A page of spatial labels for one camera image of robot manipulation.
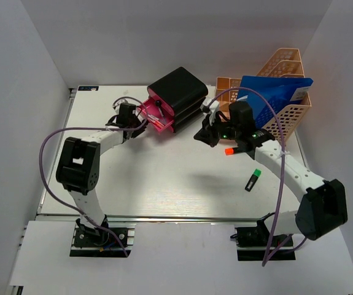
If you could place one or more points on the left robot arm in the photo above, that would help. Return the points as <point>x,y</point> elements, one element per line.
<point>79,163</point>

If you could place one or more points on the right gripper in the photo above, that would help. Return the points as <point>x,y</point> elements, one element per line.
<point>207,133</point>

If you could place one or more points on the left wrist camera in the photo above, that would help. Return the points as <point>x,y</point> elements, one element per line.
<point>116,104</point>

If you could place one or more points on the long red pen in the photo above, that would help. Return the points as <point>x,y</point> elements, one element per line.
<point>153,118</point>

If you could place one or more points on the peach file rack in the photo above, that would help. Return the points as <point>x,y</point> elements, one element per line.
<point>285,62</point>

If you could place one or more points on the dark clear pen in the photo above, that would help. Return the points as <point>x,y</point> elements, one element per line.
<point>162,116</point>

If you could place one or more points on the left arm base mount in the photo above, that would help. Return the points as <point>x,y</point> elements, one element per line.
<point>89,244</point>

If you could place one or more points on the blue plastic folder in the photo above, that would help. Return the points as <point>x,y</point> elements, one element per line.
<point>277,91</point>

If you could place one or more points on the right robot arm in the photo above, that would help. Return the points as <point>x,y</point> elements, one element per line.
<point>322,205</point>

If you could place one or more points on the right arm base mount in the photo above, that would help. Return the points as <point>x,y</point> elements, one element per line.
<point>251,242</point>

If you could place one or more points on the green highlighter marker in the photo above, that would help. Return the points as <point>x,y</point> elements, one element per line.
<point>253,179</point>

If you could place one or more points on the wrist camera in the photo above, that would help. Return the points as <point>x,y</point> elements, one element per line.
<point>116,104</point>
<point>210,107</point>

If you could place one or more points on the black pink drawer organizer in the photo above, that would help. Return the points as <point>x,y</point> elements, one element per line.
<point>179,94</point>

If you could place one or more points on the black label sticker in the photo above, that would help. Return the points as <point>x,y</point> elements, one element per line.
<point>91,88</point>

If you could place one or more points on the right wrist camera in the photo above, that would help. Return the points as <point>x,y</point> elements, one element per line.
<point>210,107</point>

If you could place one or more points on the orange highlighter marker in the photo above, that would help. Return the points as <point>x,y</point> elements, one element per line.
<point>231,150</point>

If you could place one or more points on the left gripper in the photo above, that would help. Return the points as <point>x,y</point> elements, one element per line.
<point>138,131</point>

